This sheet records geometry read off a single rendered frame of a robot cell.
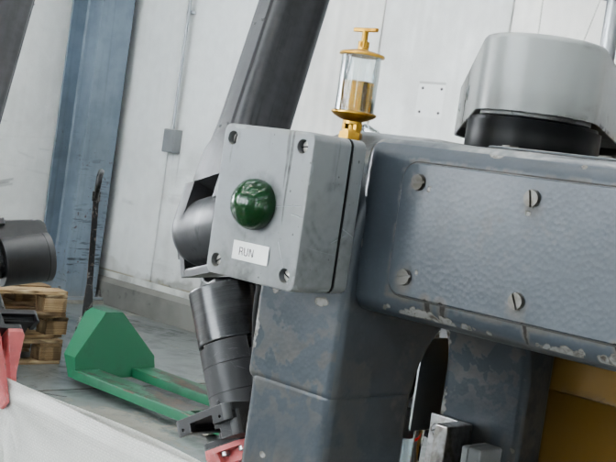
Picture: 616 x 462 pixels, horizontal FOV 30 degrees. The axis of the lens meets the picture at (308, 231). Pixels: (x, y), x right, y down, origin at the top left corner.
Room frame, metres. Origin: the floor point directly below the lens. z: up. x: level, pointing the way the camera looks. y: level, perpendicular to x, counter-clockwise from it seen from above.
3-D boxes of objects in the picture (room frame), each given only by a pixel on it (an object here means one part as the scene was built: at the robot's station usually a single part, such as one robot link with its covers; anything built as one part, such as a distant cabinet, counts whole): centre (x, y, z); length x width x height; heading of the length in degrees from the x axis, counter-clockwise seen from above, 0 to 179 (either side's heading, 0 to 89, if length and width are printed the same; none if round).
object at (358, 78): (0.73, -0.02, 1.37); 0.03 x 0.02 x 0.03; 47
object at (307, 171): (0.68, 0.02, 1.29); 0.08 x 0.05 x 0.09; 47
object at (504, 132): (0.78, -0.14, 1.35); 0.09 x 0.09 x 0.03
